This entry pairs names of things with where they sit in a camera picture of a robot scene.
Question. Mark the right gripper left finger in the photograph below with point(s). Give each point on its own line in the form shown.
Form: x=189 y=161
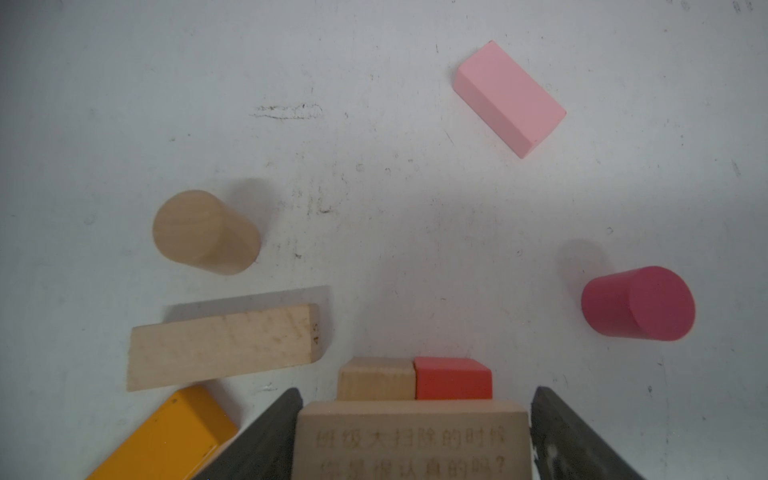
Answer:
x=265 y=449

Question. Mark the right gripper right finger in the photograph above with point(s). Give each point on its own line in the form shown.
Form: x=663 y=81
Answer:
x=566 y=447

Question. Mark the natural wood arch block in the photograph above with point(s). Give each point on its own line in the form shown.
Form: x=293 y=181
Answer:
x=377 y=379

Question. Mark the engraved natural wood block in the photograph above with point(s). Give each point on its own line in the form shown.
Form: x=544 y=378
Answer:
x=418 y=439

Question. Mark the red arch block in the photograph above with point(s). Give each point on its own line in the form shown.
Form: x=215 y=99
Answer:
x=439 y=378

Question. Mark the orange rectangular block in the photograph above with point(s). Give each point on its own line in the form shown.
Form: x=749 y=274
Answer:
x=175 y=442

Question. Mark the natural wood plank block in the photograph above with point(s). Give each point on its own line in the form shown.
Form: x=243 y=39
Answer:
x=222 y=346

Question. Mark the magenta cylinder block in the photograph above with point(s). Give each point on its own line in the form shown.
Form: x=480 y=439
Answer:
x=650 y=303

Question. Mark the natural wood cylinder block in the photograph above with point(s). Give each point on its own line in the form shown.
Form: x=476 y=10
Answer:
x=197 y=229

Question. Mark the light pink rectangular block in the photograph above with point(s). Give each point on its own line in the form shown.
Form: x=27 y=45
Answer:
x=519 y=110

